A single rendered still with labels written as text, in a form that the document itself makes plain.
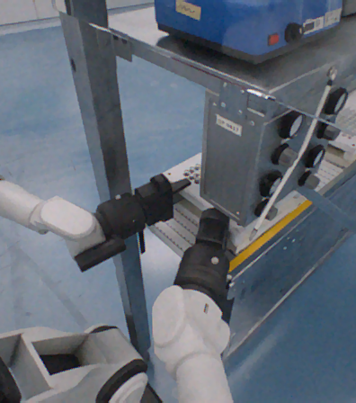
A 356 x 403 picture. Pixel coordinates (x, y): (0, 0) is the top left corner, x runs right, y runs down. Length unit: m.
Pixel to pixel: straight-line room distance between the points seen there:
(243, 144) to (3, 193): 0.49
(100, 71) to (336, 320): 1.51
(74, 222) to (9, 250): 1.45
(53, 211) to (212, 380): 0.41
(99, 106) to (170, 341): 0.42
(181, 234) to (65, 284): 1.11
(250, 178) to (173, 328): 0.23
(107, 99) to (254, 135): 0.31
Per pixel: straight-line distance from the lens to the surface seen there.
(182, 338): 0.48
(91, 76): 0.63
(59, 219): 0.66
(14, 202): 0.74
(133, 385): 0.90
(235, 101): 0.45
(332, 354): 1.71
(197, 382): 0.45
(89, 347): 0.87
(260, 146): 0.45
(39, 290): 1.86
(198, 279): 0.56
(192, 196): 0.73
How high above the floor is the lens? 1.46
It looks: 43 degrees down
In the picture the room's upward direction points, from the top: straight up
